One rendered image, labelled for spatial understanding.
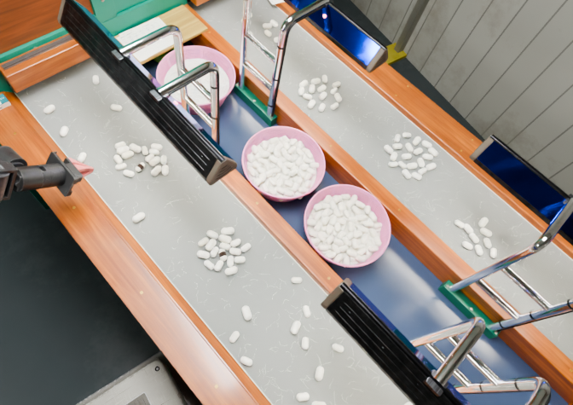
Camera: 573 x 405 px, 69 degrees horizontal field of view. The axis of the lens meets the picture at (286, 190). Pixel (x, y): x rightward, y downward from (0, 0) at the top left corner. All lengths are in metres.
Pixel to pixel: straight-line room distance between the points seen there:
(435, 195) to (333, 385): 0.68
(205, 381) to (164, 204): 0.50
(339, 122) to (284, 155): 0.25
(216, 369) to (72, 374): 0.95
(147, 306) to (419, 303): 0.78
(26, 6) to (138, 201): 0.63
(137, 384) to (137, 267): 0.40
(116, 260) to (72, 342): 0.83
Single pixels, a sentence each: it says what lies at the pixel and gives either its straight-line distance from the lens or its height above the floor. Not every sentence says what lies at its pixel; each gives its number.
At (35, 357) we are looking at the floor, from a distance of 2.03.
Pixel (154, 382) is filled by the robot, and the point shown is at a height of 0.47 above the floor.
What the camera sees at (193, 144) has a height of 1.10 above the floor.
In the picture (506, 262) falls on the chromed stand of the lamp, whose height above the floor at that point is 1.00.
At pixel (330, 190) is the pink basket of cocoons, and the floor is 0.75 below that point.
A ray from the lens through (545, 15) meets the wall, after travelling 2.37.
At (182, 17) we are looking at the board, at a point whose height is 0.78.
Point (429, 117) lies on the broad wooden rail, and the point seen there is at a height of 0.77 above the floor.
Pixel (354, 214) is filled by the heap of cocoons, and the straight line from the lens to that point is 1.33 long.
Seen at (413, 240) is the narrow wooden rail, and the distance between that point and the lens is 1.36.
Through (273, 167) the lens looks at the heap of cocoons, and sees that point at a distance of 1.35.
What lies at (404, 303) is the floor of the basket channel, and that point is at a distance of 1.35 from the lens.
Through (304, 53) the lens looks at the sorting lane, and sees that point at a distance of 1.66.
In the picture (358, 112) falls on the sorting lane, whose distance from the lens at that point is 1.53.
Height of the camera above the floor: 1.88
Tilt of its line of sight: 62 degrees down
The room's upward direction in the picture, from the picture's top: 17 degrees clockwise
